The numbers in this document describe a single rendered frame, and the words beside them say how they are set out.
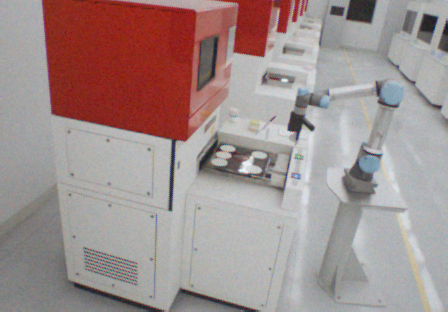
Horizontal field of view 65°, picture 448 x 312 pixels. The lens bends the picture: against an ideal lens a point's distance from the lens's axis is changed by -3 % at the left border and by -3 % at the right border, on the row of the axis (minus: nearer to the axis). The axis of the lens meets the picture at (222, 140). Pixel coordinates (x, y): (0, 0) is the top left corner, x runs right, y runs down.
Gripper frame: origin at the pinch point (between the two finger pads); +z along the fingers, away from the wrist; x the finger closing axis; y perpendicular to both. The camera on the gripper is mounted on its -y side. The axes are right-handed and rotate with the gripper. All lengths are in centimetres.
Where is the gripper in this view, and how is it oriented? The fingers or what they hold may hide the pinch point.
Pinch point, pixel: (296, 144)
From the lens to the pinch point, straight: 228.7
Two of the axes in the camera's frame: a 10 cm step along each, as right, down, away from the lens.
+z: -1.0, 9.1, 4.1
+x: -3.3, 3.6, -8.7
